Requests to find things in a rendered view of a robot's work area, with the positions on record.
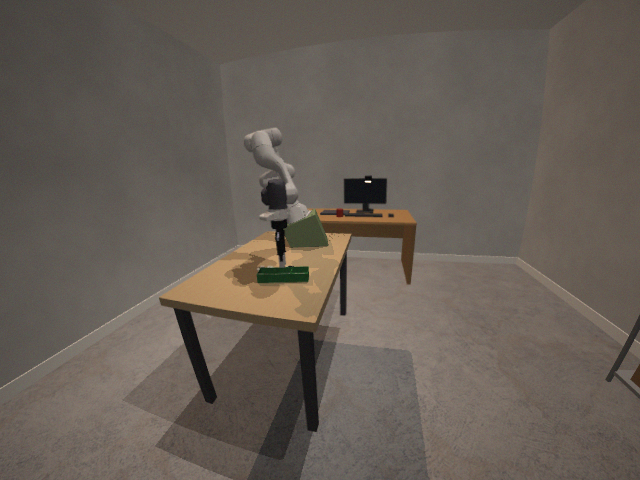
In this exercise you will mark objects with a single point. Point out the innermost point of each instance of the green three-compartment bin rack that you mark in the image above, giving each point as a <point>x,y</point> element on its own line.
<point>283,275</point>

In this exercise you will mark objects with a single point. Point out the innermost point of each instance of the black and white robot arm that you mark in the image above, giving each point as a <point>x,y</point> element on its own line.
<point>280,196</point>

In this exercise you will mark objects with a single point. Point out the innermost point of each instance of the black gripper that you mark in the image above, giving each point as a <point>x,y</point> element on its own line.
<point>280,240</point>

